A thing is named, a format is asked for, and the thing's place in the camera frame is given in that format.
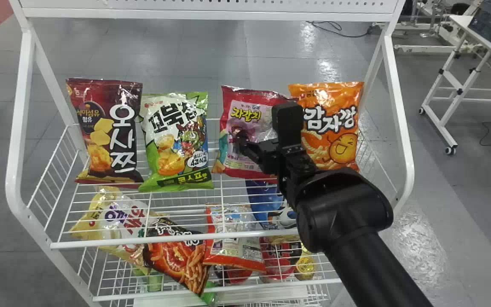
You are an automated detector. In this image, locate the yellow can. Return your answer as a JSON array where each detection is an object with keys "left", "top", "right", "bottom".
[{"left": 295, "top": 255, "right": 316, "bottom": 281}]

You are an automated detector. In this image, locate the yellow snack packet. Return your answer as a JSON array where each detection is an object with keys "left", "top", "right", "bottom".
[{"left": 69, "top": 186, "right": 166, "bottom": 275}]

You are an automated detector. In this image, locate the red and white snack packet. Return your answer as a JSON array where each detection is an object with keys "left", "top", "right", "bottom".
[{"left": 203, "top": 204, "right": 267, "bottom": 273}]

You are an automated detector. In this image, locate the pink snack packet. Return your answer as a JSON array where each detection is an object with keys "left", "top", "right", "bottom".
[{"left": 212, "top": 85, "right": 292, "bottom": 180}]

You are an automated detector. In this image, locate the maroon snack packet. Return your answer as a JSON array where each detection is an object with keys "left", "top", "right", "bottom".
[{"left": 66, "top": 78, "right": 145, "bottom": 188}]

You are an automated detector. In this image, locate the white wire rack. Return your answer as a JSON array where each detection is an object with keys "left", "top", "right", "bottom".
[{"left": 6, "top": 0, "right": 415, "bottom": 307}]

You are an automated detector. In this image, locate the green snack packet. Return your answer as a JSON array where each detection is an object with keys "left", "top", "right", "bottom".
[{"left": 138, "top": 92, "right": 214, "bottom": 193}]

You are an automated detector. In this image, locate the blue snack packet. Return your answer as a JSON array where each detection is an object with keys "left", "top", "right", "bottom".
[{"left": 245, "top": 179, "right": 285, "bottom": 222}]

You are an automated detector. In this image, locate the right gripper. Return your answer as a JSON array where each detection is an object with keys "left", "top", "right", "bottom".
[{"left": 234, "top": 130, "right": 288, "bottom": 176}]

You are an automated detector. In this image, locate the white side table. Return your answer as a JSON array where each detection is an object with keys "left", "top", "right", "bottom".
[{"left": 419, "top": 14, "right": 491, "bottom": 156}]

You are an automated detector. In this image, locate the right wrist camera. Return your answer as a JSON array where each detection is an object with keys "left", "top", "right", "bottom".
[{"left": 271, "top": 101, "right": 305, "bottom": 150}]

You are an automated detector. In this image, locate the black and orange snack packet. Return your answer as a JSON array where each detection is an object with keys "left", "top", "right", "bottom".
[{"left": 143, "top": 217, "right": 212, "bottom": 297}]

